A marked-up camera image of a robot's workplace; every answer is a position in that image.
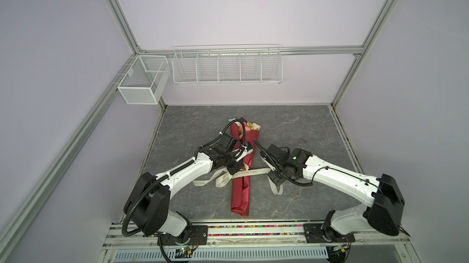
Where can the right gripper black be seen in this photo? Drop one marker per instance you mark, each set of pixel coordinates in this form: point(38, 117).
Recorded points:
point(272, 174)

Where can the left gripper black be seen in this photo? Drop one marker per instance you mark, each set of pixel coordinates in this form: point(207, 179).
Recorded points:
point(238, 165)

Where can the cream printed ribbon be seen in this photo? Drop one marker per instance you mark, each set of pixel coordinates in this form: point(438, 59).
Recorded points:
point(222, 176)

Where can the cream fake rose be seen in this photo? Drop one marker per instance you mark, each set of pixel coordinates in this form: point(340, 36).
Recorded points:
point(251, 126)

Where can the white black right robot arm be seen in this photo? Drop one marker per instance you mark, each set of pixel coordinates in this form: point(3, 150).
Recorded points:
point(381, 201)

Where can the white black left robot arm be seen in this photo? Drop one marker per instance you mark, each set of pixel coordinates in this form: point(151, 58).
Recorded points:
point(147, 208)

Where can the white perforated vent panel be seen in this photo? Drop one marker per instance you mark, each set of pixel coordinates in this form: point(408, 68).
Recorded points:
point(205, 255)

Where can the small white mesh basket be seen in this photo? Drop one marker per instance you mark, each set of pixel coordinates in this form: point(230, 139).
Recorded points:
point(145, 80)

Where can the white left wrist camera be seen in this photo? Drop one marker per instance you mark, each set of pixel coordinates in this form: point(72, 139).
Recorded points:
point(246, 149)

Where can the long white wire basket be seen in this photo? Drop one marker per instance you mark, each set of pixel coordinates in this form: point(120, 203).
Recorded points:
point(227, 64)

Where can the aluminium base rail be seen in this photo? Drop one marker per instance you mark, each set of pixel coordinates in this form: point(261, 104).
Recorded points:
point(368, 246)

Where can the aluminium frame profile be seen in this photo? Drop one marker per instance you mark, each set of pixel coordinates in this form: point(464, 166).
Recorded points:
point(20, 223)

